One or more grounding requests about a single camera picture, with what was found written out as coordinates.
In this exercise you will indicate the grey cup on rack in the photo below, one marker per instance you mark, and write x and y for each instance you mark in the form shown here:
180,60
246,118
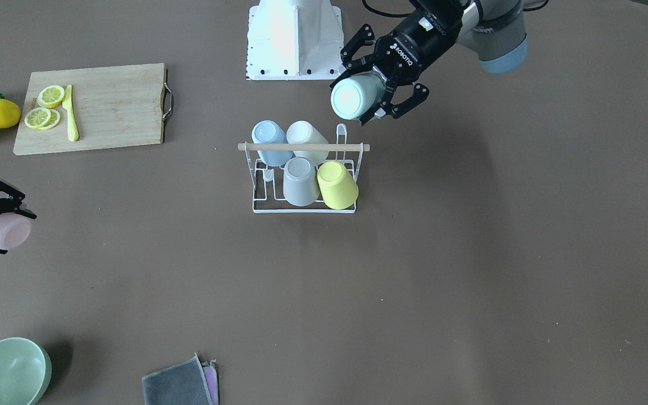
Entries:
300,185

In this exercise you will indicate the yellow lemon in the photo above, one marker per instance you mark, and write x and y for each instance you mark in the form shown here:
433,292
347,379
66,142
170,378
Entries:
10,114

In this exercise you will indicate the green cup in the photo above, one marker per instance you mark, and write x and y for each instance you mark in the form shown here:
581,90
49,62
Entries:
353,96

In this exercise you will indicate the lemon slice lower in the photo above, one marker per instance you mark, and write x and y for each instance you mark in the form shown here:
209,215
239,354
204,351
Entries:
38,118

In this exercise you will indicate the purple cloth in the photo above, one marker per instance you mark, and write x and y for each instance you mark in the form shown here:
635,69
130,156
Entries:
210,371

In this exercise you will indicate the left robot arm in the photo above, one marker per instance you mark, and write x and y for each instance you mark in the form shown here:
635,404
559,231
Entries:
380,75

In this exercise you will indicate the yellow cup on rack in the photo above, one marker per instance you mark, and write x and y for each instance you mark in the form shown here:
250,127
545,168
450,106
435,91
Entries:
338,188

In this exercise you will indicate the green bowl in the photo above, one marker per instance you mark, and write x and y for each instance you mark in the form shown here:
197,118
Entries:
25,371

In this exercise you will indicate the pink cup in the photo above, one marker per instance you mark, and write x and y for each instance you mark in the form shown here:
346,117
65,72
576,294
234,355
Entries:
14,230

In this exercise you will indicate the lemon slice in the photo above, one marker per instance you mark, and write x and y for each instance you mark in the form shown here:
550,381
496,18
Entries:
51,96
38,118

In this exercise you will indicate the blue cup on rack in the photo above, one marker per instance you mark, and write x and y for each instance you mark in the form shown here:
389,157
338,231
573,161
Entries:
269,132

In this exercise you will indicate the wooden cutting board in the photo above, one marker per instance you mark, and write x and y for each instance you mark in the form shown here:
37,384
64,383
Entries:
114,107

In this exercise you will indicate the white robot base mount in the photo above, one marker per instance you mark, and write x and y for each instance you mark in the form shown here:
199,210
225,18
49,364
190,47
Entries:
294,40

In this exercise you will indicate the lemon slice top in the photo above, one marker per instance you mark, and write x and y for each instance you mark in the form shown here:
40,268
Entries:
51,96

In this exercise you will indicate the white wire cup rack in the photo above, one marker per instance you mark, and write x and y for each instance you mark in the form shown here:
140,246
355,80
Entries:
267,182

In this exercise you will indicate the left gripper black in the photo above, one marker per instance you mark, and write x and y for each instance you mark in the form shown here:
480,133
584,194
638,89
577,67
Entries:
421,44

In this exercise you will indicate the white cup on rack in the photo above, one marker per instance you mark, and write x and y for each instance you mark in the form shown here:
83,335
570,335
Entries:
302,132

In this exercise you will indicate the yellow plastic knife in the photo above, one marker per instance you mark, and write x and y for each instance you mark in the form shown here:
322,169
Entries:
68,105

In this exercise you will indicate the grey cloth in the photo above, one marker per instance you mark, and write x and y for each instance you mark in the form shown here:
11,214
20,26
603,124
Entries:
183,383

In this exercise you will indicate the lemon slice hidden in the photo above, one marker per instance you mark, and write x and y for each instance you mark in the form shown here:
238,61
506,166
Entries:
53,121

